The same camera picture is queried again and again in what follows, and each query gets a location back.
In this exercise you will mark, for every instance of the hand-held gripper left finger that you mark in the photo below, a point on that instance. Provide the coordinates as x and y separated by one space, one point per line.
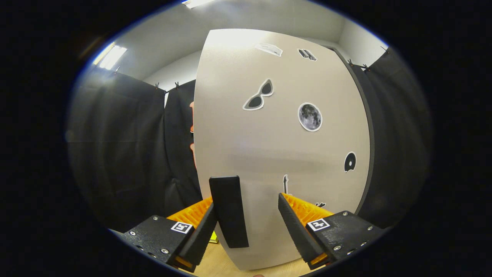
200 234

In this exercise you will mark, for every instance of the yellow cover book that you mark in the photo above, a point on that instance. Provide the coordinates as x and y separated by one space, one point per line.
213 237

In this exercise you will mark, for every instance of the small ceiling light panel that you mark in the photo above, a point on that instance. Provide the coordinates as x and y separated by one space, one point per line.
111 57

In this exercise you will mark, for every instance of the black backdrop cloth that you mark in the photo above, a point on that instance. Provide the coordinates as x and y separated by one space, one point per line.
115 154

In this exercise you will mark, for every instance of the long ceiling light panel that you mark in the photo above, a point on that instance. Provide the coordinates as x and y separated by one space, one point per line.
196 3

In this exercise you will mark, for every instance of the beige shoe cabinet door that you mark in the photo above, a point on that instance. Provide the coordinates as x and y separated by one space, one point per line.
269 154

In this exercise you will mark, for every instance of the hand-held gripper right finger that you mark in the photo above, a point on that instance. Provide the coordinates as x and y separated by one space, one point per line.
296 227

